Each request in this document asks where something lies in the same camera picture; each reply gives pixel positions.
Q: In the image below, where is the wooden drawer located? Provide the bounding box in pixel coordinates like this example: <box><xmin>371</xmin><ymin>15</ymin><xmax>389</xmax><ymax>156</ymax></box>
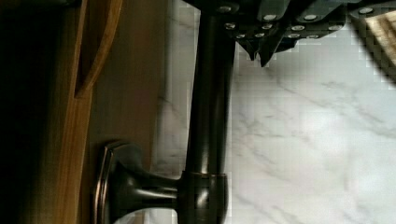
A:
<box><xmin>1</xmin><ymin>0</ymin><xmax>169</xmax><ymax>224</ymax></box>

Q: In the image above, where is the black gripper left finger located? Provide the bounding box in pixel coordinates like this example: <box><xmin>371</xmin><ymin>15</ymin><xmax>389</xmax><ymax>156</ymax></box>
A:
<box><xmin>184</xmin><ymin>0</ymin><xmax>282</xmax><ymax>61</ymax></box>

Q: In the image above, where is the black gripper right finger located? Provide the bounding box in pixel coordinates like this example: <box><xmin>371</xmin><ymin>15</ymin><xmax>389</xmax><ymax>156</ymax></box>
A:
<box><xmin>257</xmin><ymin>0</ymin><xmax>395</xmax><ymax>66</ymax></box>

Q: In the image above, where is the black metal drawer handle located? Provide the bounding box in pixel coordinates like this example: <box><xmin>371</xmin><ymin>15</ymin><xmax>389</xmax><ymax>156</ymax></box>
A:
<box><xmin>92</xmin><ymin>12</ymin><xmax>235</xmax><ymax>224</ymax></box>

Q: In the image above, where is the wooden cutting board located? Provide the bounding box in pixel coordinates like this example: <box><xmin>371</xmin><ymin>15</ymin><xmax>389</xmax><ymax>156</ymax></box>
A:
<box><xmin>350</xmin><ymin>12</ymin><xmax>396</xmax><ymax>83</ymax></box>

